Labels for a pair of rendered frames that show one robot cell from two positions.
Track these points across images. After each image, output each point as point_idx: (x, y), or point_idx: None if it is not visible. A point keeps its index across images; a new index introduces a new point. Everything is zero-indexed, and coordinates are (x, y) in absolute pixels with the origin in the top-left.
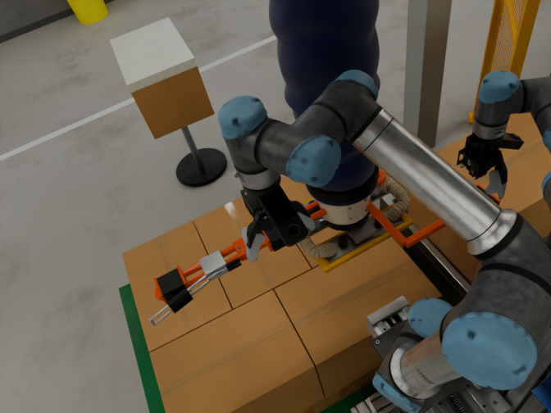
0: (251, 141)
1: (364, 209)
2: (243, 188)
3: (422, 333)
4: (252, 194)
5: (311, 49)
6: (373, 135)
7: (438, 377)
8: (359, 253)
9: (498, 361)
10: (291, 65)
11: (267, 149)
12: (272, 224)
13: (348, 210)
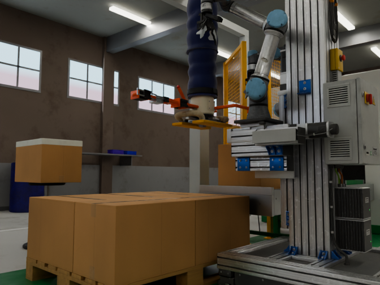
0: None
1: (213, 108)
2: (203, 9)
3: None
4: (206, 11)
5: None
6: (236, 3)
7: (268, 52)
8: (215, 122)
9: (280, 12)
10: (196, 29)
11: None
12: (212, 17)
13: (208, 102)
